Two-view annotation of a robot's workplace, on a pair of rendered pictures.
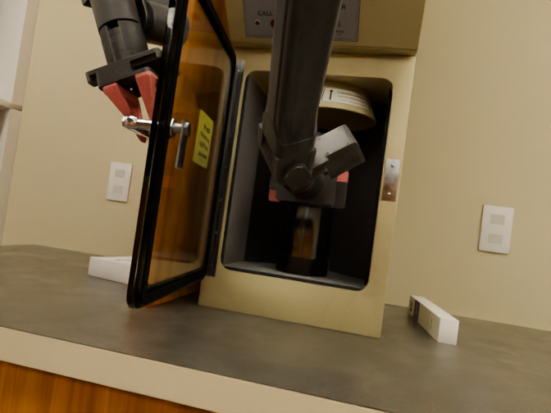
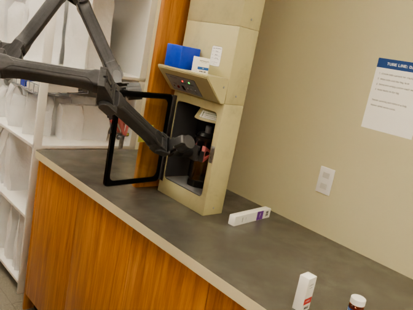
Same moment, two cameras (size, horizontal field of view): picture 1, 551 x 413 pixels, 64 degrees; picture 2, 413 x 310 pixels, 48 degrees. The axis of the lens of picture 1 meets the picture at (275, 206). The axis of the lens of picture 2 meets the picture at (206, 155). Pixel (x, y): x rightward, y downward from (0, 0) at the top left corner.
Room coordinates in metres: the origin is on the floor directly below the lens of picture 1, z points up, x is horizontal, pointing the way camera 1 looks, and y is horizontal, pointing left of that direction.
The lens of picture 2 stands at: (-0.82, -1.16, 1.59)
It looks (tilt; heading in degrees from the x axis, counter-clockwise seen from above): 12 degrees down; 33
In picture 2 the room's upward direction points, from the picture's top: 11 degrees clockwise
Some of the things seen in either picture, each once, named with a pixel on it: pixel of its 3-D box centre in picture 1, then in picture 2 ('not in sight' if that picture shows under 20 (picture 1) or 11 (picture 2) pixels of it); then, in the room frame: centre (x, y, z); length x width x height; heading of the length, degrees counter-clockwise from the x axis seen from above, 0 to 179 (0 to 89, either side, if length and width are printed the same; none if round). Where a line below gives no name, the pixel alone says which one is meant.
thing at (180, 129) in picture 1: (178, 142); (120, 141); (0.52, 0.12, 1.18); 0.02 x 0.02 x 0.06; 84
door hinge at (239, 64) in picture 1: (221, 166); (166, 138); (0.78, 0.10, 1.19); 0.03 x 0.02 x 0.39; 77
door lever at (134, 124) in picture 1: (156, 131); not in sight; (0.56, 0.16, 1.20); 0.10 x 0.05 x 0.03; 174
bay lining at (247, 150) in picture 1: (313, 183); (209, 146); (0.88, -0.07, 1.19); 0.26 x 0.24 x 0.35; 77
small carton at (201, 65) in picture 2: not in sight; (200, 64); (0.69, -0.07, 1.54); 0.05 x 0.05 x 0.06; 62
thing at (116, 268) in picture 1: (137, 270); not in sight; (0.96, 0.28, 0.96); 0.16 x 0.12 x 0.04; 66
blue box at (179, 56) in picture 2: not in sight; (182, 56); (0.72, 0.05, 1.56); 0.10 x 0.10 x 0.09; 77
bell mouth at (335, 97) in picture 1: (332, 106); (215, 114); (0.85, -0.08, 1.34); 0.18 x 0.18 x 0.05
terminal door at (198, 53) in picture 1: (193, 151); (139, 138); (0.63, 0.13, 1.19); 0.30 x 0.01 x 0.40; 174
